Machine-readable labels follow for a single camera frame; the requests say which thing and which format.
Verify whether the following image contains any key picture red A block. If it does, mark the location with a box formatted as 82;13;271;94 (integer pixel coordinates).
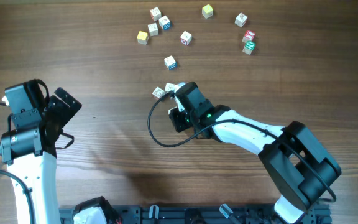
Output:
180;31;192;45

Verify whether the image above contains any white block far right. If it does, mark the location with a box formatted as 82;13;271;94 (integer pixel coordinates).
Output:
234;12;248;27

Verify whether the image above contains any red sided block top left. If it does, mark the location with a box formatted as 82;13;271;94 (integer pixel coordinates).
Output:
150;7;162;21

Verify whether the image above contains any black left camera cable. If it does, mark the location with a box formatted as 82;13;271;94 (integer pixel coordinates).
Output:
0;101;37;224

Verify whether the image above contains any number four wooden block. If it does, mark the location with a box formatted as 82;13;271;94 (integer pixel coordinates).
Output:
165;83;176;93

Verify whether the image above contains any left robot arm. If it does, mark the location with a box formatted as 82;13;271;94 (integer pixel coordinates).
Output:
0;79;82;223

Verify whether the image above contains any snail picture wooden block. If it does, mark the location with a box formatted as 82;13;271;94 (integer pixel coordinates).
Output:
148;23;159;37

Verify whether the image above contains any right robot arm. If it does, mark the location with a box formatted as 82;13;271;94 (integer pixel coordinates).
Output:
168;82;341;223

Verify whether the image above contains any yellow top letter block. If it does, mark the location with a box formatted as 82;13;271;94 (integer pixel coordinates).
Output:
137;31;149;45

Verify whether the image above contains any black camera cable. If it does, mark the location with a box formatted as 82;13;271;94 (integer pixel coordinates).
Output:
147;90;337;203
0;101;37;224

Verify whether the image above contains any ball picture blue block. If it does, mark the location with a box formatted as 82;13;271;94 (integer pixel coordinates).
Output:
164;55;177;70

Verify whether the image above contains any yellow green top block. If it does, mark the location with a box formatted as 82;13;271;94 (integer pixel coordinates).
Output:
202;4;213;19

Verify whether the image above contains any black right camera cable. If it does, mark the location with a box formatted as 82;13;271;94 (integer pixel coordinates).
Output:
147;90;337;203

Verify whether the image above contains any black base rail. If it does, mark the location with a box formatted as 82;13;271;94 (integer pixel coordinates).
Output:
59;195;332;224

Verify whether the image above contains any green N letter block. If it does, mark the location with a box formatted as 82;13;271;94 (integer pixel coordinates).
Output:
242;41;256;55

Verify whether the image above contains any blue sided sailboat block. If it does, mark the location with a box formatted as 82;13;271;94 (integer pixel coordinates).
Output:
158;16;172;30

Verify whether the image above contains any red top letter block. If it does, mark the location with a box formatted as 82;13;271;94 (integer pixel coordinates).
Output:
242;30;255;43

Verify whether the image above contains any cat picture red block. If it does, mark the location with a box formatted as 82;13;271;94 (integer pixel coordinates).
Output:
152;87;165;100

